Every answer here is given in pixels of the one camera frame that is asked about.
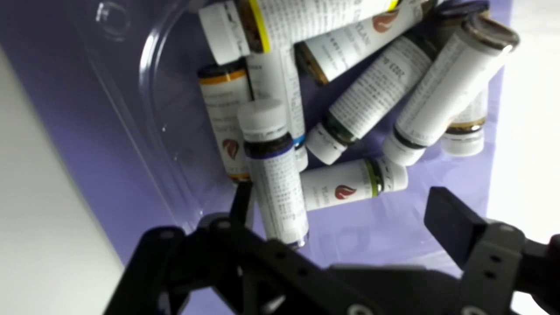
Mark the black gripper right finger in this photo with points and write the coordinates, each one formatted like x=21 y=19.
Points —
x=501 y=268

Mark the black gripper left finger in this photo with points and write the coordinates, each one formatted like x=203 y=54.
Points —
x=193 y=273

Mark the white bottle dark blue band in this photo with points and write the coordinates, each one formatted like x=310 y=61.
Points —
x=277 y=175

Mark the white bottle gold band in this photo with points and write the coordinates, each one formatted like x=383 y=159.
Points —
x=466 y=137

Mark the purple table mat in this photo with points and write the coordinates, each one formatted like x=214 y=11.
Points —
x=105 y=140

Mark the white bottle orange band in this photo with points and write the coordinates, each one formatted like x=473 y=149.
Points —
x=224 y=116

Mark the white bottle olive green band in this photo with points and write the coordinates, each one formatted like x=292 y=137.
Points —
x=343 y=186

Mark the white bottle light blue band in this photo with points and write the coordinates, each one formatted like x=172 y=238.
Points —
x=285 y=81

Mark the white bottle dark green band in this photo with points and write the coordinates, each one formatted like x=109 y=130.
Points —
x=378 y=88

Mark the white bottle brown band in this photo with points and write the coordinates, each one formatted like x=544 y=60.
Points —
x=355 y=44

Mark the white bottle yellow band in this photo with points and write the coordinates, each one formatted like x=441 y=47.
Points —
x=315 y=19

